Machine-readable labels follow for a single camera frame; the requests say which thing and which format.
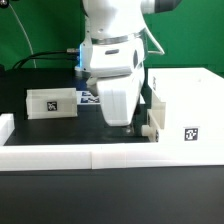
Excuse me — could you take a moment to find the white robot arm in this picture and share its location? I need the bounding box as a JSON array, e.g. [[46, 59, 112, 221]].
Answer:
[[76, 0, 182, 126]]

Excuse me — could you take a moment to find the white drawer cabinet frame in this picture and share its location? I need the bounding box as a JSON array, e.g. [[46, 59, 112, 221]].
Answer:
[[148, 68, 224, 143]]

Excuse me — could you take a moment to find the white fiducial marker sheet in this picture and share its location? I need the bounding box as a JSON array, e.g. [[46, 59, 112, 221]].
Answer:
[[75, 90, 146, 106]]

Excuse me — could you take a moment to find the black cable bundle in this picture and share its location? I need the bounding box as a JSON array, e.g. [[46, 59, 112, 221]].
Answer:
[[12, 48, 81, 70]]

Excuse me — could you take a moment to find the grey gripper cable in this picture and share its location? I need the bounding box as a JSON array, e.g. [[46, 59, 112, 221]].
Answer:
[[143, 26, 166, 56]]

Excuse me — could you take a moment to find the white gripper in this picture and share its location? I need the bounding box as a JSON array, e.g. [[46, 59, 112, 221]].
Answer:
[[90, 38, 145, 135]]

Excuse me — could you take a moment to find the white U-shaped fence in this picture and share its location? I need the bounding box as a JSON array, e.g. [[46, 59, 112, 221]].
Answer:
[[0, 114, 224, 171]]

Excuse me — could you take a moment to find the white drawer box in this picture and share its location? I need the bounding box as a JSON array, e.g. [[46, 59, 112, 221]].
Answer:
[[141, 100, 166, 142], [26, 88, 77, 119]]

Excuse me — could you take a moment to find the thin white cable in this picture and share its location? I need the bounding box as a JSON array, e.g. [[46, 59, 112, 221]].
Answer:
[[7, 3, 37, 69]]

